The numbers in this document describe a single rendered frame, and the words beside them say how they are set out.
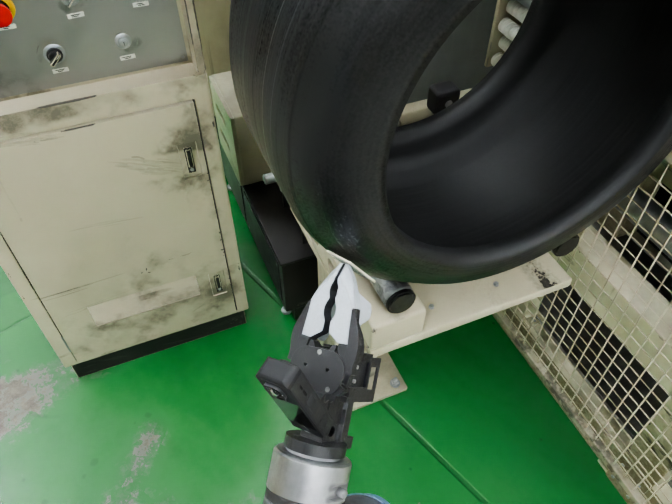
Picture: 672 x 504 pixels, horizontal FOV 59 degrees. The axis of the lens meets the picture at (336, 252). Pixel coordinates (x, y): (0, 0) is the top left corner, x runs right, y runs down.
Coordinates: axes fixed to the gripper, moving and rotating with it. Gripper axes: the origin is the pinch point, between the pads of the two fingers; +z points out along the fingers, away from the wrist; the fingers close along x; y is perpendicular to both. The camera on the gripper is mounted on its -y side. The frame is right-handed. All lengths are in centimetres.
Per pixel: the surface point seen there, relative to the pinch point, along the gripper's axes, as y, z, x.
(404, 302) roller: 17.8, -1.0, -0.2
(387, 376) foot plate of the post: 104, -19, -44
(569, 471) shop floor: 118, -32, 7
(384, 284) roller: 16.1, 0.9, -2.9
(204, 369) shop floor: 77, -28, -91
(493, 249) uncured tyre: 19.1, 7.9, 10.5
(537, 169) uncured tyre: 34.6, 24.0, 9.8
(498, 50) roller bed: 54, 56, -8
